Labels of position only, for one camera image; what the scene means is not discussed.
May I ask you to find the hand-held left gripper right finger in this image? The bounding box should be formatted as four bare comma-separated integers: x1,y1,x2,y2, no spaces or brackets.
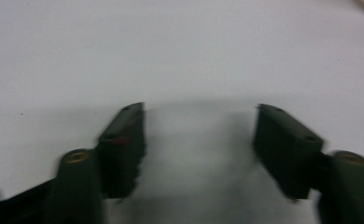
253,103,364,224

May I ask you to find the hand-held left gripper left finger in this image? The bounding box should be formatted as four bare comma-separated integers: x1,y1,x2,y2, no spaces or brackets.
44,101,147,224

